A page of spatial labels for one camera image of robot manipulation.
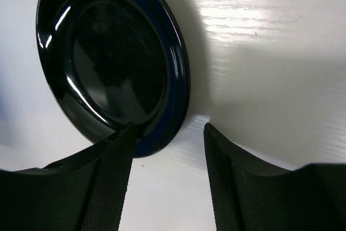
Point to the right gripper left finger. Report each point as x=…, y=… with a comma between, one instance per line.
x=84, y=191

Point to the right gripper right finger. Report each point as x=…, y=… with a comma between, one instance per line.
x=251, y=194

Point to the black plastic plate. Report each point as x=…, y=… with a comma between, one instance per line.
x=112, y=62

